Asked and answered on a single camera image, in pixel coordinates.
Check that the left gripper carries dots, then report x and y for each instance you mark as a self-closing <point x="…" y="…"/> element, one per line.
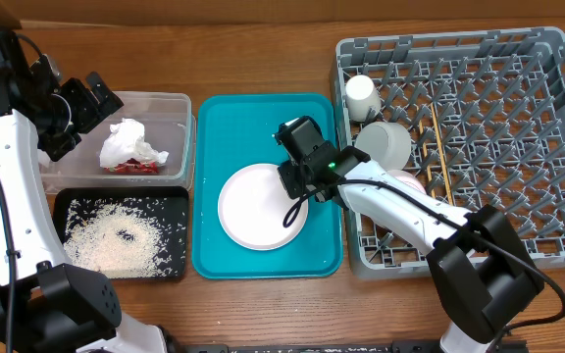
<point x="90" y="109"/>

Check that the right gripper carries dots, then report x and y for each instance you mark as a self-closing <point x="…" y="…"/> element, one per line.
<point x="295" y="185"/>

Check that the white napkin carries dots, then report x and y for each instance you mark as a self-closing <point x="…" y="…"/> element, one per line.
<point x="127" y="142"/>

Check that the white round plate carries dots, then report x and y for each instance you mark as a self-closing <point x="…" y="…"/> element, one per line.
<point x="252" y="206"/>

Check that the red snack wrapper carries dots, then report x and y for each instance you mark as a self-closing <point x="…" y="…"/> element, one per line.
<point x="135" y="168"/>

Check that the small grey bowl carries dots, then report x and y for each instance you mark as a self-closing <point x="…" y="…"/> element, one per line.
<point x="389" y="144"/>

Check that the white paper cup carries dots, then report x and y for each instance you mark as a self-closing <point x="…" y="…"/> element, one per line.
<point x="363" y="101"/>

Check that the pink bowl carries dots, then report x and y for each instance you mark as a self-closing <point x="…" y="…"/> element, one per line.
<point x="408" y="179"/>

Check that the pile of rice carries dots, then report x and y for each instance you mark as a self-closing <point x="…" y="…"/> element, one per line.
<point x="116" y="240"/>

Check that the wooden chopstick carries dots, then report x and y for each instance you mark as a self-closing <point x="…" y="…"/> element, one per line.
<point x="440" y="151"/>
<point x="432" y="158"/>

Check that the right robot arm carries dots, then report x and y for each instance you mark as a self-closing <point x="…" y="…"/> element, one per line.
<point x="481" y="269"/>

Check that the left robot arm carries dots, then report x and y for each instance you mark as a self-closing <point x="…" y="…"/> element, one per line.
<point x="47" y="304"/>

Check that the clear plastic bin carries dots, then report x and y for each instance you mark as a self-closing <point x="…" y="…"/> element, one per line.
<point x="169" y="126"/>

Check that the teal serving tray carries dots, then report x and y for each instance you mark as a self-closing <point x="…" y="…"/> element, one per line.
<point x="235" y="131"/>

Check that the black plastic tray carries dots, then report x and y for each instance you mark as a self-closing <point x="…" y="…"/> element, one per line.
<point x="62" y="196"/>

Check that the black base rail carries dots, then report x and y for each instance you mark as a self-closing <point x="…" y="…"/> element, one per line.
<point x="400" y="346"/>

